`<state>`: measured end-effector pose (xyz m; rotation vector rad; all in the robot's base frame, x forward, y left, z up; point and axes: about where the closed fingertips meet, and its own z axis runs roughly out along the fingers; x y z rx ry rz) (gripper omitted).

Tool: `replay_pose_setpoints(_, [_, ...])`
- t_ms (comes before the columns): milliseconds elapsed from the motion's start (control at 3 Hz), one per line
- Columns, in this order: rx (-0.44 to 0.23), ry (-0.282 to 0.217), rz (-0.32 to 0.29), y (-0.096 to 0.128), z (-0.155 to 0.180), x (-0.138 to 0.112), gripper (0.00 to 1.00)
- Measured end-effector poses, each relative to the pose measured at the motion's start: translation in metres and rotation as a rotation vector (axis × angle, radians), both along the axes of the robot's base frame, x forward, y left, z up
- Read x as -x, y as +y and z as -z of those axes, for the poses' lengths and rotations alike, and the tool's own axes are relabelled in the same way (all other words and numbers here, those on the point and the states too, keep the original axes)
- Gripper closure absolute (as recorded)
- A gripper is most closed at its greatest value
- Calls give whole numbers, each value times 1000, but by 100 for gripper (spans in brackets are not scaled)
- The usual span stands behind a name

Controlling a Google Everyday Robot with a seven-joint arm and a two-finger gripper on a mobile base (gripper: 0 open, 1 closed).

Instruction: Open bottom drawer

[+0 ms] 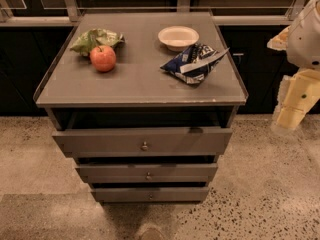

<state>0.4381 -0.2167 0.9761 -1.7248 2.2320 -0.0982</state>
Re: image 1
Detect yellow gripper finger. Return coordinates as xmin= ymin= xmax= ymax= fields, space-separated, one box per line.
xmin=273 ymin=105 xmax=306 ymax=130

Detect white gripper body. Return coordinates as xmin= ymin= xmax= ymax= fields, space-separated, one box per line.
xmin=282 ymin=68 xmax=320 ymax=108

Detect grey bottom drawer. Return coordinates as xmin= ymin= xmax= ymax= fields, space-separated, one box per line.
xmin=92 ymin=187 xmax=209 ymax=203

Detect grey drawer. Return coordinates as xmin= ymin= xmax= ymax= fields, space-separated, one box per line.
xmin=76 ymin=163 xmax=217 ymax=183
xmin=53 ymin=127 xmax=232 ymax=158
xmin=92 ymin=187 xmax=209 ymax=203

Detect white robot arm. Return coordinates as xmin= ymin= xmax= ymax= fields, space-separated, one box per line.
xmin=267 ymin=0 xmax=320 ymax=133

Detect grey drawer cabinet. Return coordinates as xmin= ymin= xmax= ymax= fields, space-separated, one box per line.
xmin=34 ymin=12 xmax=248 ymax=192

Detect grey middle drawer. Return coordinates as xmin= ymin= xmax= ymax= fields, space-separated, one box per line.
xmin=76 ymin=163 xmax=217 ymax=183

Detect grey top drawer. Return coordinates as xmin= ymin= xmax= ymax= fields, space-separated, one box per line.
xmin=53 ymin=127 xmax=232 ymax=158

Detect blue chip bag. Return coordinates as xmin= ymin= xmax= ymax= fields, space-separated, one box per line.
xmin=161 ymin=43 xmax=229 ymax=85

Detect white bowl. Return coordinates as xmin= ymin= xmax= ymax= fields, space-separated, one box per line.
xmin=158 ymin=26 xmax=199 ymax=52

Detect red apple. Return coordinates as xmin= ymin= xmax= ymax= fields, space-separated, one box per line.
xmin=90 ymin=45 xmax=116 ymax=72

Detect green crumpled chip bag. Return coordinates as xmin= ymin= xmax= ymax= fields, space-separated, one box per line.
xmin=70 ymin=28 xmax=124 ymax=57

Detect dark wall cabinets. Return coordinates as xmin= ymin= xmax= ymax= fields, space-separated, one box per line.
xmin=0 ymin=26 xmax=297 ymax=116

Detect metal railing frame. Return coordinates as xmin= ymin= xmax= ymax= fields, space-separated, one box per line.
xmin=0 ymin=0 xmax=310 ymax=26

